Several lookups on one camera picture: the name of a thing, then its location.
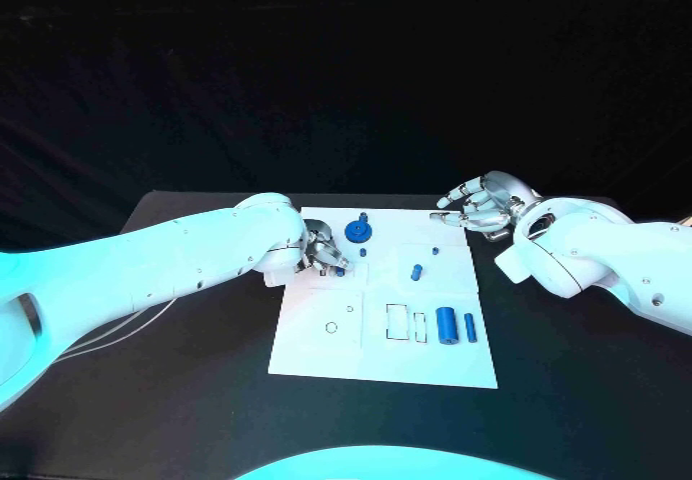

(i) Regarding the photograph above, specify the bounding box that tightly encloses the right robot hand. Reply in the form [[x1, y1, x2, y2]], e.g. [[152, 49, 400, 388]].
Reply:
[[430, 171, 544, 243]]

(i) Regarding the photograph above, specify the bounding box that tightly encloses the blue gear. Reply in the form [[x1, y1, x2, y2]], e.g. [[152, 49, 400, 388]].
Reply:
[[343, 220, 374, 243]]

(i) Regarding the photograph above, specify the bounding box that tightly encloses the thick blue cylinder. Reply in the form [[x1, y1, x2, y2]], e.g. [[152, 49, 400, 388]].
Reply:
[[434, 306, 462, 346]]

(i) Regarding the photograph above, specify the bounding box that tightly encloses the white task board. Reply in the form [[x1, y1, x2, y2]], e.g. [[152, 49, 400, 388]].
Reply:
[[267, 206, 501, 390]]

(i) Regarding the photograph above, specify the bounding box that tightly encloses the white cable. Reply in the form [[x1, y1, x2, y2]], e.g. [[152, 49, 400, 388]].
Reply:
[[64, 307, 165, 356], [54, 297, 180, 364]]

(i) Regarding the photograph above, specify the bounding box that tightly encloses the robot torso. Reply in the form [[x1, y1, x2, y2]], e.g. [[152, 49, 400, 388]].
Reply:
[[232, 445, 558, 480]]

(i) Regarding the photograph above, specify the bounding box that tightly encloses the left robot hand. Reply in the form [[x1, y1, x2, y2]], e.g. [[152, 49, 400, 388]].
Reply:
[[296, 219, 356, 274]]

